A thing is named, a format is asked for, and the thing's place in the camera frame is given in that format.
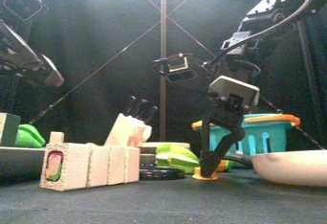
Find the cream round plate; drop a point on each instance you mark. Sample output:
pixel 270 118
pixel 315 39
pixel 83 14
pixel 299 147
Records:
pixel 170 144

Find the grey tray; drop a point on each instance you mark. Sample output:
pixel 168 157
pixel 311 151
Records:
pixel 19 164

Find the teal basket orange rim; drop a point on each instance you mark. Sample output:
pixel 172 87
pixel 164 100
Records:
pixel 268 135

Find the grey stacked toy piece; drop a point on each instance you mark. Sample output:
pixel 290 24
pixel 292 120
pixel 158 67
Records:
pixel 147 157

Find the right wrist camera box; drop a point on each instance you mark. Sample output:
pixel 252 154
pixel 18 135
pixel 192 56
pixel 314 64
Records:
pixel 179 66

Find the dark green block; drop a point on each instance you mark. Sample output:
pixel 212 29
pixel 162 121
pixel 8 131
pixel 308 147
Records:
pixel 8 129

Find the wooden knife block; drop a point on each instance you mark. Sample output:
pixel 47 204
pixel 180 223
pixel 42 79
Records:
pixel 126 132

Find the small green yellow toy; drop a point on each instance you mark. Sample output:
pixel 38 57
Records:
pixel 226 165

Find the black round disc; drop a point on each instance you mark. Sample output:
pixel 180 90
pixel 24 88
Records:
pixel 162 173

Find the slanted black frame leg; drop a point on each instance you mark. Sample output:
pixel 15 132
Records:
pixel 308 74

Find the vertical metal frame pole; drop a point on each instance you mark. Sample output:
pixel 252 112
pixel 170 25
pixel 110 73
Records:
pixel 163 26

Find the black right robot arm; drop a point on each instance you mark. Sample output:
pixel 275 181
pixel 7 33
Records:
pixel 272 7

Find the green toy lettuce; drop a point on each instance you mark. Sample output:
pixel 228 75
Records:
pixel 176 157

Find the small wooden cube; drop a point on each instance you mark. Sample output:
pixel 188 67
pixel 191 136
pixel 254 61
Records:
pixel 56 137

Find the bright green toy vegetable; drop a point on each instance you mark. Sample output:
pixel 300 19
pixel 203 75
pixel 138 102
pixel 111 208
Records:
pixel 30 137

